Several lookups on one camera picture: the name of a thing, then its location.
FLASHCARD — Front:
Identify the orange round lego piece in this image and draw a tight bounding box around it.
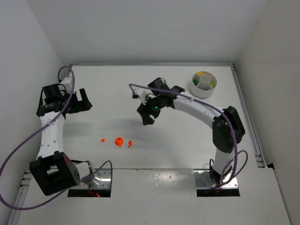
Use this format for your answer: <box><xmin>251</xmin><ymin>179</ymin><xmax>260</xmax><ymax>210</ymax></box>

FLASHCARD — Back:
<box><xmin>114</xmin><ymin>137</ymin><xmax>124</xmax><ymax>147</ymax></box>

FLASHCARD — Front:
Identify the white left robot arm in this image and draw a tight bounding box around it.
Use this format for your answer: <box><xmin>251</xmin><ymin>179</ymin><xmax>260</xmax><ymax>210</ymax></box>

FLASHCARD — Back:
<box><xmin>30</xmin><ymin>84</ymin><xmax>92</xmax><ymax>196</ymax></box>

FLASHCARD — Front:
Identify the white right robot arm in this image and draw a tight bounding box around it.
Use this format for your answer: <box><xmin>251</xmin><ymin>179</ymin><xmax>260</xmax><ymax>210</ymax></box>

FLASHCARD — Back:
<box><xmin>130</xmin><ymin>77</ymin><xmax>246</xmax><ymax>186</ymax></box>

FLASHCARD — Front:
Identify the white round divided container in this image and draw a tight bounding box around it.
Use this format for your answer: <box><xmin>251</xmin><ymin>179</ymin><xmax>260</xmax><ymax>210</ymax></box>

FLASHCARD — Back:
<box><xmin>190</xmin><ymin>71</ymin><xmax>218</xmax><ymax>99</ymax></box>

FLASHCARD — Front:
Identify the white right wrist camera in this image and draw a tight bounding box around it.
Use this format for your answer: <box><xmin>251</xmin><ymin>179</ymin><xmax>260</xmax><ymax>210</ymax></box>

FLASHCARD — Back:
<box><xmin>138</xmin><ymin>90</ymin><xmax>151</xmax><ymax>105</ymax></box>

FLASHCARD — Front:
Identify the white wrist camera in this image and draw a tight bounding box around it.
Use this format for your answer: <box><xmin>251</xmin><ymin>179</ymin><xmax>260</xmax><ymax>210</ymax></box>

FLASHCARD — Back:
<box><xmin>138</xmin><ymin>90</ymin><xmax>151</xmax><ymax>105</ymax></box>
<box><xmin>60</xmin><ymin>76</ymin><xmax>73</xmax><ymax>93</ymax></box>

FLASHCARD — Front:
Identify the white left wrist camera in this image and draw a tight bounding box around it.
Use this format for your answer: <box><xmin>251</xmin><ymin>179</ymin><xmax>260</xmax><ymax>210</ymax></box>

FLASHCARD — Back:
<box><xmin>60</xmin><ymin>76</ymin><xmax>73</xmax><ymax>93</ymax></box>

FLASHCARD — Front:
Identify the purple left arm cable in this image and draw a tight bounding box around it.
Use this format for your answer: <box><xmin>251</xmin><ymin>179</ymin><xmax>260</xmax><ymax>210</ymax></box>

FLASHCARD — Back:
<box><xmin>0</xmin><ymin>66</ymin><xmax>113</xmax><ymax>210</ymax></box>

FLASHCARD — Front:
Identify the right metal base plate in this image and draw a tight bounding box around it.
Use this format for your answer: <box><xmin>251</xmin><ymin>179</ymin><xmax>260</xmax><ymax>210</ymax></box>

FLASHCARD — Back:
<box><xmin>194</xmin><ymin>170</ymin><xmax>239</xmax><ymax>190</ymax></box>

